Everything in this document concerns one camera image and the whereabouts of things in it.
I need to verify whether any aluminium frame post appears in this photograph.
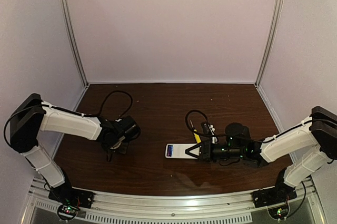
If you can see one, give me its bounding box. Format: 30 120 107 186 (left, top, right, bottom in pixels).
255 0 284 88
60 0 89 87

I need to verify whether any battery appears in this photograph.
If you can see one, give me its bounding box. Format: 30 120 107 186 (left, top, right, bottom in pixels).
166 144 173 158

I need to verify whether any front aluminium rail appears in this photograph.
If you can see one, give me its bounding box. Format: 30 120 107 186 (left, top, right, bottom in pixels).
19 178 327 223

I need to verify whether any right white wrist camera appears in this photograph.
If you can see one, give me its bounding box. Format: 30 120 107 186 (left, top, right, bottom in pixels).
201 121 219 144

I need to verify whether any white remote control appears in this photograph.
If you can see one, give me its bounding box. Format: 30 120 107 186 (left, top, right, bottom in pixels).
165 144 187 159

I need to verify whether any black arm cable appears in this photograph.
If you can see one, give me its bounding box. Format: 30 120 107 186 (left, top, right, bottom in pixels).
185 110 337 146
3 91 133 140

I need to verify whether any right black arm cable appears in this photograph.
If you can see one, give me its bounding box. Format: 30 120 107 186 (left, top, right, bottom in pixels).
185 110 337 146

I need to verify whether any right aluminium frame post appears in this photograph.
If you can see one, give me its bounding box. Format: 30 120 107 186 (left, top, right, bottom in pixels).
255 0 284 88

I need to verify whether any left aluminium frame post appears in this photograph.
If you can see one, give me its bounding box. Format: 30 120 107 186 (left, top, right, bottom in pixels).
60 0 89 87

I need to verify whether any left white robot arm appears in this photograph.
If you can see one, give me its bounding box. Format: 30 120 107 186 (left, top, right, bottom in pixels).
3 93 141 189

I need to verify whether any yellow handled screwdriver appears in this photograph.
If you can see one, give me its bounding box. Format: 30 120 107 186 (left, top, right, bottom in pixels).
190 120 201 144

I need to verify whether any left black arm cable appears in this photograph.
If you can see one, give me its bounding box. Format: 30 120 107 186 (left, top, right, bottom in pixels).
3 91 133 140

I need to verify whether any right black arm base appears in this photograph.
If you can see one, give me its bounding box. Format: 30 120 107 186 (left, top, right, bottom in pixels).
251 187 297 221

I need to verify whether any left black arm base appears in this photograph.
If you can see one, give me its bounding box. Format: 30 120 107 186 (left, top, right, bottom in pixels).
48 187 94 222

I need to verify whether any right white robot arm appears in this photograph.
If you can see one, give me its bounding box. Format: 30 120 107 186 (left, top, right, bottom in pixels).
184 106 336 197

